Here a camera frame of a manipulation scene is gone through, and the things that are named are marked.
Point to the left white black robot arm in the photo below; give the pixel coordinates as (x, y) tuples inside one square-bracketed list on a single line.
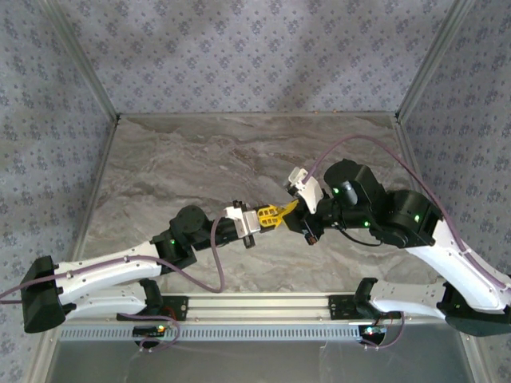
[(104, 271)]

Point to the aluminium table side rail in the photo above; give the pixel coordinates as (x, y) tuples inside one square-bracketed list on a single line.
[(415, 175), (80, 239)]

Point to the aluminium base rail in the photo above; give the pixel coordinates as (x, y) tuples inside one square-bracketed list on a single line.
[(255, 307)]

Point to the small circuit board with LED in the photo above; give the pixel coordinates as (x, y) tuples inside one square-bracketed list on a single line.
[(149, 330), (373, 330)]

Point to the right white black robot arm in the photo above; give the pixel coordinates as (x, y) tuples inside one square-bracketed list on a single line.
[(459, 271)]

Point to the grey metal panel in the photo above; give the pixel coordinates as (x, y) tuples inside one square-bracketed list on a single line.
[(255, 363)]

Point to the aluminium frame post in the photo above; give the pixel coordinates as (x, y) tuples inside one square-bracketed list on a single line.
[(433, 60), (84, 64)]

